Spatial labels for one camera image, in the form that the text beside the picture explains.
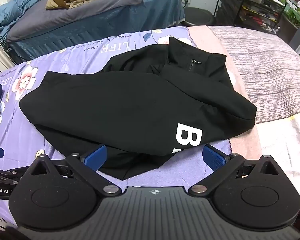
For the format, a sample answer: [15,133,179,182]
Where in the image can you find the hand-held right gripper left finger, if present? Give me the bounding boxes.
[27,144,121,197]

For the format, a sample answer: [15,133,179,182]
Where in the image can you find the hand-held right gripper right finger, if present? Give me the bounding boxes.
[189,144,278,197]

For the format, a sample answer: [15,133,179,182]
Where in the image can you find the black zip jacket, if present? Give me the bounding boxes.
[19,37,258,180]

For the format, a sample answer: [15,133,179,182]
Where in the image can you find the purple floral bed sheet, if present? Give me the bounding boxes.
[0,26,232,230]

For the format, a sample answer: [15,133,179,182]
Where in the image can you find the pale patterned quilt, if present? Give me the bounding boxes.
[256,114,300,198]

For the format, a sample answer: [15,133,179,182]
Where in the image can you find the grey striped blanket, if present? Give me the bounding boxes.
[207,25,300,125]

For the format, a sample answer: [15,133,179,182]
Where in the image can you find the bed with blue sheet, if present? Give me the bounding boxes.
[5,0,185,64]

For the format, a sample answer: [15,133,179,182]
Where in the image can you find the black round stool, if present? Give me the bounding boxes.
[184,7,217,27]

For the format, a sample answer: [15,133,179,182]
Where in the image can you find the blue duvet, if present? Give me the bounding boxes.
[0,0,43,43]

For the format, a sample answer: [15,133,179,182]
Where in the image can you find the black metal rack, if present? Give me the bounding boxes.
[214,0,287,34]

